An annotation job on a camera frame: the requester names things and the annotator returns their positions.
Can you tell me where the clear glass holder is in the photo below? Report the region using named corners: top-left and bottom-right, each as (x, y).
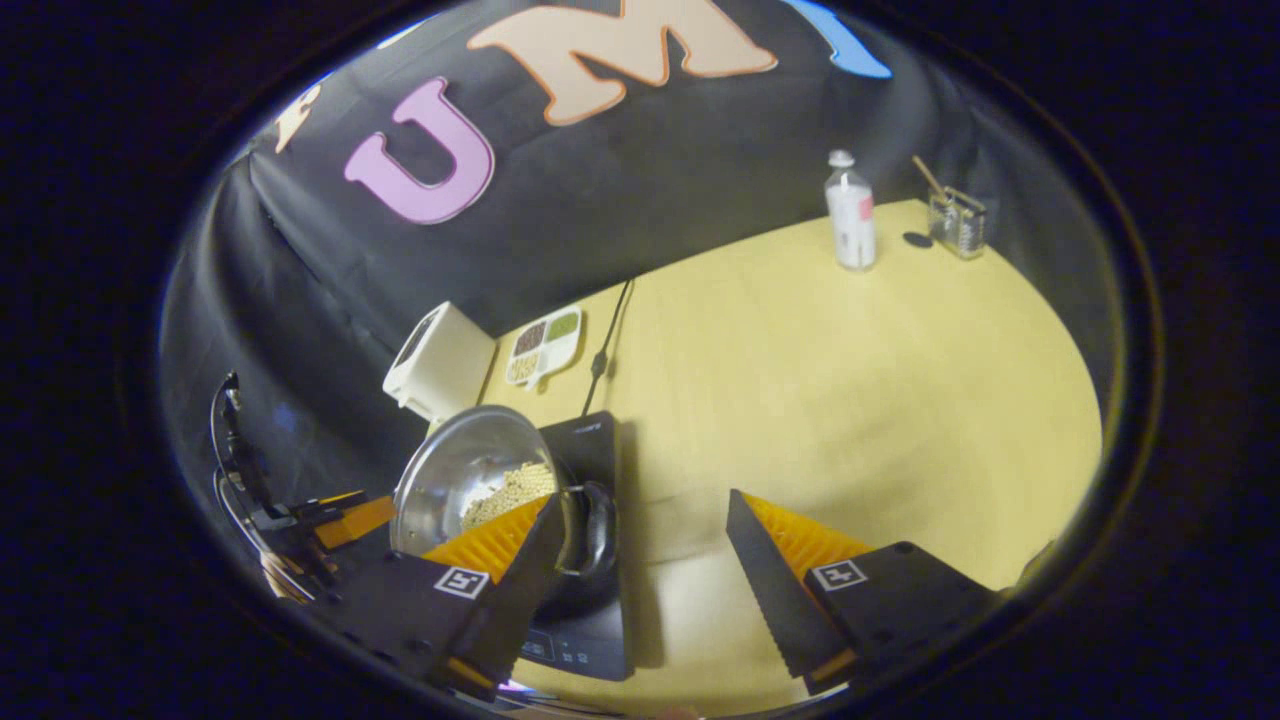
top-left (927, 186), bottom-right (988, 261)

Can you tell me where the black power cable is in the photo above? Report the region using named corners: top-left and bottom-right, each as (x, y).
top-left (582, 279), bottom-right (634, 418)

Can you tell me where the heap of yellow soybeans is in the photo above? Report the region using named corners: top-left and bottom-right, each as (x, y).
top-left (460, 462), bottom-right (557, 531)

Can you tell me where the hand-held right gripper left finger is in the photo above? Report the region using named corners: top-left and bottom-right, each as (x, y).
top-left (315, 493), bottom-right (566, 701)

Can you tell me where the white toaster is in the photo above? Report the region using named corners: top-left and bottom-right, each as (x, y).
top-left (382, 301), bottom-right (498, 423)

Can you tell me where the steel pot with black handle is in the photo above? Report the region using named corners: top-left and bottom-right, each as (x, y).
top-left (389, 404), bottom-right (621, 621)

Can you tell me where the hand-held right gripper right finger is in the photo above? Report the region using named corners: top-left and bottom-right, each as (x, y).
top-left (725, 488), bottom-right (1001, 696)

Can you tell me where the white divided dish of beans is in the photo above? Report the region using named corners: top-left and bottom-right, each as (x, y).
top-left (504, 306), bottom-right (584, 391)

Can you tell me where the clear plastic bottle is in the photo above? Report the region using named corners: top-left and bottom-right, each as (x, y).
top-left (824, 149), bottom-right (878, 272)

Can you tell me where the black induction cooktop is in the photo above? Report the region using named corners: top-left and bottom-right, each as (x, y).
top-left (515, 410), bottom-right (633, 683)

